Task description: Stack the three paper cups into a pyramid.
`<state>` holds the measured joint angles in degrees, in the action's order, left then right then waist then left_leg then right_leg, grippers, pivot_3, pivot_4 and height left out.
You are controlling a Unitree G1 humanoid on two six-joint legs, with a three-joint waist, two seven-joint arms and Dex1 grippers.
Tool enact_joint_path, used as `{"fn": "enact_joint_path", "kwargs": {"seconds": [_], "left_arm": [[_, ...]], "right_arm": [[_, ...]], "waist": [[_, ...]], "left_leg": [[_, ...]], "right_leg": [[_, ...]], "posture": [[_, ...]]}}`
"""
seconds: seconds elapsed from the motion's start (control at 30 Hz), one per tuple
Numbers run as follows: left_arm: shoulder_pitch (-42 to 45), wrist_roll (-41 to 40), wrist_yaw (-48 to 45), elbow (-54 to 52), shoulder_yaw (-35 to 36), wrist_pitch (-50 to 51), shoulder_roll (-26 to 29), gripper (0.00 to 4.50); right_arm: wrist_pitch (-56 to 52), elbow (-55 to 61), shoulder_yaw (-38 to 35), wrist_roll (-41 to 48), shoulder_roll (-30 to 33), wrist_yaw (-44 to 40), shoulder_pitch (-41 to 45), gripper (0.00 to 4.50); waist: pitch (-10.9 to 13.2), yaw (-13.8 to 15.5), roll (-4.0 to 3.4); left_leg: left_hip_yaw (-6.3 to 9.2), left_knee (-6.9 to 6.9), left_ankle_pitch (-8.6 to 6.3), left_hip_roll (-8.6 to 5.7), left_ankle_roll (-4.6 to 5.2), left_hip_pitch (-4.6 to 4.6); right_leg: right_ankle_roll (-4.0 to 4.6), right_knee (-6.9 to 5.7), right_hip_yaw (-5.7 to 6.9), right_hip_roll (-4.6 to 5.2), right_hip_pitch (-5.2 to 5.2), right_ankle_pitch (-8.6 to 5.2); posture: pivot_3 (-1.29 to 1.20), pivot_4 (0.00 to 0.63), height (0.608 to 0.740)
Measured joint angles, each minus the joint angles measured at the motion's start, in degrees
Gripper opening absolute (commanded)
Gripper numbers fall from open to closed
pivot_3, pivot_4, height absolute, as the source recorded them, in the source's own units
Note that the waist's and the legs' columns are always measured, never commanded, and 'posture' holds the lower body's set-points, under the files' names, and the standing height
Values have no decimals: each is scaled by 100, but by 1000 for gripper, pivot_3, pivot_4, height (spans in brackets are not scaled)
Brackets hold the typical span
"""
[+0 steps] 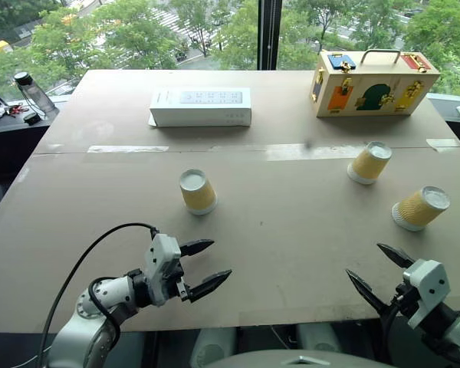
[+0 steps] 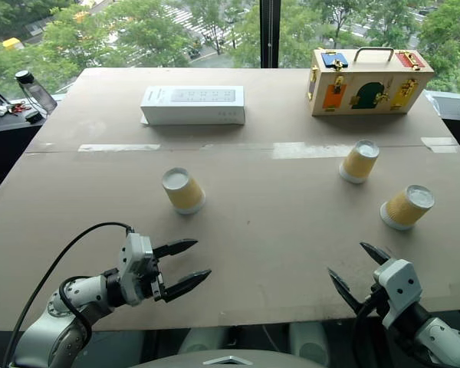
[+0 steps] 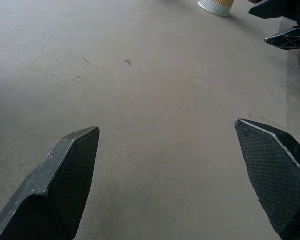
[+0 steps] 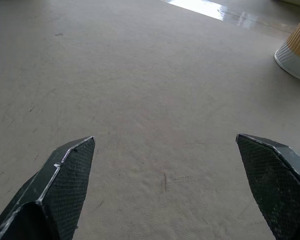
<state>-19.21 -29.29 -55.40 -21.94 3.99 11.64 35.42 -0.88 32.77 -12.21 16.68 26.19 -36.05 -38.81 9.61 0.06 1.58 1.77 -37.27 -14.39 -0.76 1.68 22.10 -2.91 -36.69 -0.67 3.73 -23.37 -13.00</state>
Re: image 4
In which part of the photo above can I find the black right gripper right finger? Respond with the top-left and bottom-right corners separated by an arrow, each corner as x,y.
235,133 -> 300,240

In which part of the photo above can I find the tan ribbed paper cup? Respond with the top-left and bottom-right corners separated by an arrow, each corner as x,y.
273,11 -> 300,84

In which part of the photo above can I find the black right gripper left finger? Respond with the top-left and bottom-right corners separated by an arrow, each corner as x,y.
0,136 -> 96,240

